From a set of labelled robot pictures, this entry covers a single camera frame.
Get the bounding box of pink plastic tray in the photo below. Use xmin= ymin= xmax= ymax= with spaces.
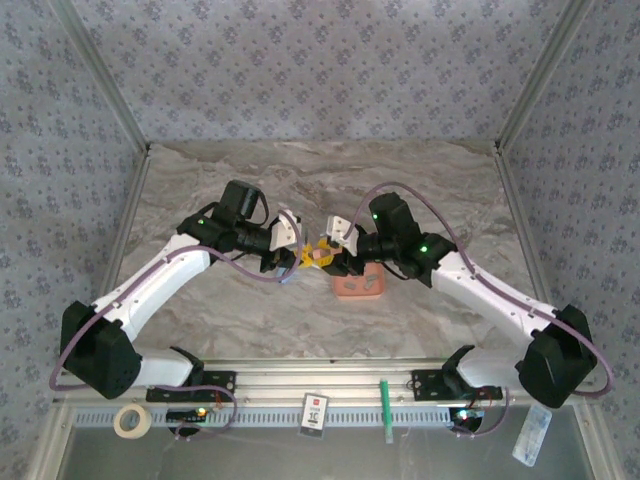
xmin=332 ymin=262 xmax=386 ymax=301

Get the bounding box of black and white card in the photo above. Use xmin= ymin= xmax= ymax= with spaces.
xmin=298 ymin=392 xmax=330 ymax=440

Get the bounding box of green marker pen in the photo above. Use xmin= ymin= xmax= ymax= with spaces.
xmin=379 ymin=378 xmax=395 ymax=446

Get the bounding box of left controller board green light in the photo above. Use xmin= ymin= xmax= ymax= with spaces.
xmin=166 ymin=407 xmax=209 ymax=422

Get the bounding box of controller board green light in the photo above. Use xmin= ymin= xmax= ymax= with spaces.
xmin=166 ymin=407 xmax=209 ymax=422
xmin=448 ymin=407 xmax=486 ymax=434

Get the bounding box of right controller board green light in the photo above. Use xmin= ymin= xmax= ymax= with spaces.
xmin=448 ymin=407 xmax=486 ymax=434

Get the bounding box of masking tape roll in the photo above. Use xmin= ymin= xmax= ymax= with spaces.
xmin=113 ymin=402 xmax=153 ymax=440

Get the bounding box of clear plastic package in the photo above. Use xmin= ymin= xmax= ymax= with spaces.
xmin=511 ymin=403 xmax=554 ymax=467

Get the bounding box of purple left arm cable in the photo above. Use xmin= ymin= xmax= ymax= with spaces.
xmin=48 ymin=208 xmax=304 ymax=444

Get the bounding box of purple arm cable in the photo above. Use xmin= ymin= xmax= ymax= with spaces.
xmin=349 ymin=182 xmax=615 ymax=440
xmin=48 ymin=208 xmax=304 ymax=444

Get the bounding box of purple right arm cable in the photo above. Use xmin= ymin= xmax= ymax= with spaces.
xmin=349 ymin=182 xmax=615 ymax=440

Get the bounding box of aluminium side rail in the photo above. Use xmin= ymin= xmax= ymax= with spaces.
xmin=492 ymin=144 xmax=556 ymax=306
xmin=97 ymin=144 xmax=154 ymax=301

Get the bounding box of aluminium mounting rail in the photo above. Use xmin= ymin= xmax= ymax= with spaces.
xmin=54 ymin=357 xmax=526 ymax=404

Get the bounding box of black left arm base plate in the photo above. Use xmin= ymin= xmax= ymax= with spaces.
xmin=146 ymin=369 xmax=238 ymax=403

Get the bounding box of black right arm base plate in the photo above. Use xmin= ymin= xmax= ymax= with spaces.
xmin=410 ymin=368 xmax=504 ymax=401

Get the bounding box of grey slotted cable duct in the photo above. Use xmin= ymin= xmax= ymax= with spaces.
xmin=69 ymin=407 xmax=461 ymax=429

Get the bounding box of aluminium frame post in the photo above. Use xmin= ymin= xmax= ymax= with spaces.
xmin=494 ymin=0 xmax=596 ymax=151
xmin=49 ymin=0 xmax=151 ymax=151

